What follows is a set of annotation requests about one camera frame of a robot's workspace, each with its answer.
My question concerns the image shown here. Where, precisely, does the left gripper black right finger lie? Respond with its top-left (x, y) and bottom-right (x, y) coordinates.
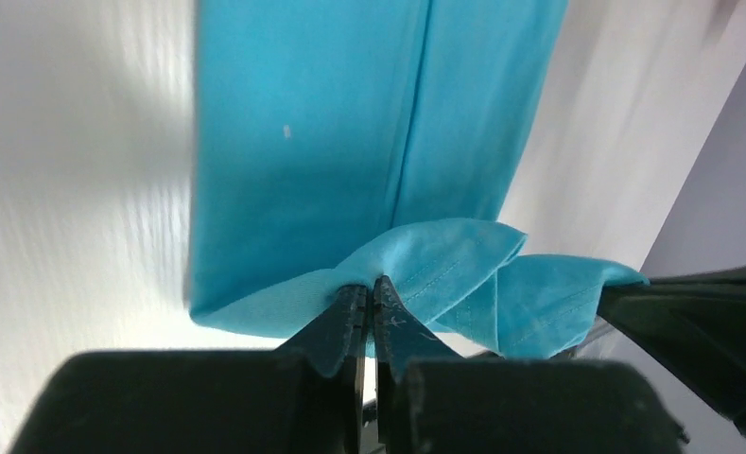
top-left (372, 276), bottom-right (683, 453)

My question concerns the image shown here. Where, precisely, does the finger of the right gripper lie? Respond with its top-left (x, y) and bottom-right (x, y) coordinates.
top-left (598, 266), bottom-right (746, 438)

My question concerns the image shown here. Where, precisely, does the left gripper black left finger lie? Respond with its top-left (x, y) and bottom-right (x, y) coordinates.
top-left (11, 286), bottom-right (368, 453)

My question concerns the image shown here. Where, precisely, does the teal t shirt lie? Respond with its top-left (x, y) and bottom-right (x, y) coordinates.
top-left (188, 1), bottom-right (646, 358)

